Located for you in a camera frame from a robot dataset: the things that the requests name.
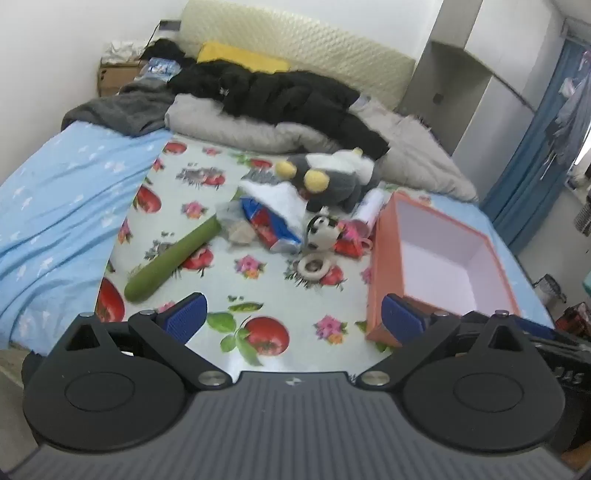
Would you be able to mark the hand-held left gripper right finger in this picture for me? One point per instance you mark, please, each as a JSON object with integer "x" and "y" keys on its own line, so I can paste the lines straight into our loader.
{"x": 401, "y": 321}

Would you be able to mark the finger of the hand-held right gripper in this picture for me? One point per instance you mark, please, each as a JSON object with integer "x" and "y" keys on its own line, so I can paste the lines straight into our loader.
{"x": 538, "y": 330}

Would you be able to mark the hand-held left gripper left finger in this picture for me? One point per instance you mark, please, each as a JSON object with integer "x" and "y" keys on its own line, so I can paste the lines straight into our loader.
{"x": 184, "y": 316}

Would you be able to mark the orange cardboard box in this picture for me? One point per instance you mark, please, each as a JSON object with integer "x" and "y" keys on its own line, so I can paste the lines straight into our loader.
{"x": 388, "y": 258}

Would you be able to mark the shiny red foil packet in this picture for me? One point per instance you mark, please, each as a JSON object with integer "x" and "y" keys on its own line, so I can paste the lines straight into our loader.
{"x": 348, "y": 247}

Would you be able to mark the white waffle cloth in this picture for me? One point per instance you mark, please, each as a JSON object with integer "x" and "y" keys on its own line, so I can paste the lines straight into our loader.
{"x": 281, "y": 198}

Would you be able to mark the small grey bin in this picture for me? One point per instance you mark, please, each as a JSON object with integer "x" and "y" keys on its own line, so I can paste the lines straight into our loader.
{"x": 549, "y": 288}

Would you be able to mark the tape roll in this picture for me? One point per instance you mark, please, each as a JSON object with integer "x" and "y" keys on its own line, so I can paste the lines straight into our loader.
{"x": 330, "y": 265}

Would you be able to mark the fruit print tablecloth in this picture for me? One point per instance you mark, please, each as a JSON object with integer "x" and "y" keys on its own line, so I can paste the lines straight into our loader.
{"x": 277, "y": 286}

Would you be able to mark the clear plastic packet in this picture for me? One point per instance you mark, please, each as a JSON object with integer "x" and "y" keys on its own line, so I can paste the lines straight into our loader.
{"x": 240, "y": 230}

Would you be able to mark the colourful small toy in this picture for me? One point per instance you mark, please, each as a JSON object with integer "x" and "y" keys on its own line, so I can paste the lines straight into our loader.
{"x": 356, "y": 228}

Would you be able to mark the small panda plush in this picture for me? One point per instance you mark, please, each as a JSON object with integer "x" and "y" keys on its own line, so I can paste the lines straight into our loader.
{"x": 323, "y": 230}

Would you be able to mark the blue snack packet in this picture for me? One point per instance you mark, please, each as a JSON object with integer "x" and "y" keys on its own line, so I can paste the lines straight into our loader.
{"x": 268, "y": 226}

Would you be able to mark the grey plush toy yellow ears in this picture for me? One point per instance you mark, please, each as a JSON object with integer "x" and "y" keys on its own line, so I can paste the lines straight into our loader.
{"x": 337, "y": 184}

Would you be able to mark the light blue bedsheet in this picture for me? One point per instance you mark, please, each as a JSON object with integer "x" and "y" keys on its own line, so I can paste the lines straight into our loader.
{"x": 55, "y": 207}

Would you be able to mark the blue curtain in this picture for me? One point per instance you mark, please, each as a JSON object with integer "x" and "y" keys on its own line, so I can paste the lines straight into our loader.
{"x": 521, "y": 161}

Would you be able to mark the grey duvet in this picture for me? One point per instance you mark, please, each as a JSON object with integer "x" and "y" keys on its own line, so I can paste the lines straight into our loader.
{"x": 207, "y": 120}

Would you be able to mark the dark grey blanket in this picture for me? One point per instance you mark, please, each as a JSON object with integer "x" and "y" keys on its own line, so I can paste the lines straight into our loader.
{"x": 120, "y": 110}

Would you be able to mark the hanging grey clothes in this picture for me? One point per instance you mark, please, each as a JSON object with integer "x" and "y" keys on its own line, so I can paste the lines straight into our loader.
{"x": 572, "y": 106}

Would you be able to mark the black padded jacket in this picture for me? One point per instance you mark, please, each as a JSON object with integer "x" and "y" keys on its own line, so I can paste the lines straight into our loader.
{"x": 286, "y": 97}

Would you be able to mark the white wardrobe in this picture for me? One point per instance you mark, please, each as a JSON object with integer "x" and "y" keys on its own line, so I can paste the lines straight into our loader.
{"x": 485, "y": 92}

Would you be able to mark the brown cardboard box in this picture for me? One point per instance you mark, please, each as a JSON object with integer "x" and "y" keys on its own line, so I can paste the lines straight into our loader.
{"x": 115, "y": 78}

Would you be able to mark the yellow pillow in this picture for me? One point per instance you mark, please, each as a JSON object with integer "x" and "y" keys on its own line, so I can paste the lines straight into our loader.
{"x": 240, "y": 57}

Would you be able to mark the black cloth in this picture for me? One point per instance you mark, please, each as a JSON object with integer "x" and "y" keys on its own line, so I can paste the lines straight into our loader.
{"x": 164, "y": 50}

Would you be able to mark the white plastic bag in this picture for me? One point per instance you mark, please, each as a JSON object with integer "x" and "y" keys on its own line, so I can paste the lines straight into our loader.
{"x": 122, "y": 50}

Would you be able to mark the cream quilted headboard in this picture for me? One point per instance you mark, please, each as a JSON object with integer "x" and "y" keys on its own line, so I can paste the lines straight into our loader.
{"x": 323, "y": 55}

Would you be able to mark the wall power socket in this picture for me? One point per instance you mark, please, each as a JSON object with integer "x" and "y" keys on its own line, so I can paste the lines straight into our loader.
{"x": 168, "y": 25}

